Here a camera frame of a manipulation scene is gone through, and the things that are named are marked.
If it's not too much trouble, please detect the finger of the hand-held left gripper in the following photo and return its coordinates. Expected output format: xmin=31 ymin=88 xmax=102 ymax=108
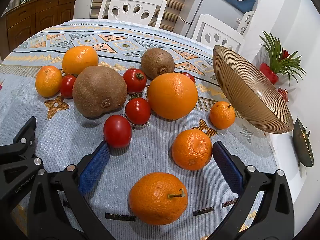
xmin=0 ymin=116 xmax=45 ymax=202

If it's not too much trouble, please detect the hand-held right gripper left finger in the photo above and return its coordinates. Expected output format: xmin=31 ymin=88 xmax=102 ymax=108
xmin=26 ymin=141 xmax=118 ymax=240

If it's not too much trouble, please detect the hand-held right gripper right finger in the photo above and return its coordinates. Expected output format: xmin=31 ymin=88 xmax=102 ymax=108
xmin=205 ymin=141 xmax=295 ymax=240

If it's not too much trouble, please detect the mandarin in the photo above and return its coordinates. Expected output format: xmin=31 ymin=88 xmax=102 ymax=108
xmin=129 ymin=172 xmax=188 ymax=225
xmin=209 ymin=101 xmax=236 ymax=130
xmin=35 ymin=65 xmax=63 ymax=98
xmin=171 ymin=129 xmax=213 ymax=171

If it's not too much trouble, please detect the amber ribbed glass bowl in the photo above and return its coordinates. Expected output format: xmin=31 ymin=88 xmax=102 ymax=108
xmin=212 ymin=45 xmax=294 ymax=133

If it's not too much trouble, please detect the orange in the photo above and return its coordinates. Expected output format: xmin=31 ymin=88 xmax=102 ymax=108
xmin=62 ymin=45 xmax=99 ymax=75
xmin=147 ymin=72 xmax=198 ymax=120

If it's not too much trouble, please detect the red cherry tomato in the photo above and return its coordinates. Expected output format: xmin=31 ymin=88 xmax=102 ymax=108
xmin=103 ymin=115 xmax=132 ymax=148
xmin=125 ymin=97 xmax=151 ymax=125
xmin=59 ymin=74 xmax=77 ymax=99
xmin=180 ymin=72 xmax=196 ymax=84
xmin=122 ymin=68 xmax=147 ymax=94

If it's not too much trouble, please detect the patterned blue tablecloth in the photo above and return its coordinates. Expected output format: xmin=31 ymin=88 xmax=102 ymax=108
xmin=0 ymin=20 xmax=278 ymax=240

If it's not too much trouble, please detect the large brown kiwi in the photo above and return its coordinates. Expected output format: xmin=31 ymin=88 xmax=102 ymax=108
xmin=72 ymin=66 xmax=128 ymax=119

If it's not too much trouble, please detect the small green bowl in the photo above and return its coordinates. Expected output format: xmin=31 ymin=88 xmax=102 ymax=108
xmin=292 ymin=118 xmax=315 ymax=167

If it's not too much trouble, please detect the green plant in red pot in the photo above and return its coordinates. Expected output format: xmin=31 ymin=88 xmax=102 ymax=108
xmin=259 ymin=31 xmax=307 ymax=85

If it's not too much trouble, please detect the small brown kiwi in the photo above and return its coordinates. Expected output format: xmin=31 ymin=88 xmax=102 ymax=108
xmin=140 ymin=48 xmax=175 ymax=80

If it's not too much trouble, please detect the wooden cabinet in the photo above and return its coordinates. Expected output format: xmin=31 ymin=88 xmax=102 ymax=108
xmin=0 ymin=0 xmax=77 ymax=60

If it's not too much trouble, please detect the white chair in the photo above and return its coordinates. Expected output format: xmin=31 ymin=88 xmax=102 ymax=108
xmin=192 ymin=14 xmax=245 ymax=55
xmin=97 ymin=0 xmax=167 ymax=28

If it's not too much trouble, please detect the white hanging organizer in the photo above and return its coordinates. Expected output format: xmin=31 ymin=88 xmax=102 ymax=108
xmin=236 ymin=10 xmax=255 ymax=34

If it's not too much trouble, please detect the white refrigerator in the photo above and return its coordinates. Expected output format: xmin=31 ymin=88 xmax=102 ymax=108
xmin=174 ymin=0 xmax=259 ymax=40

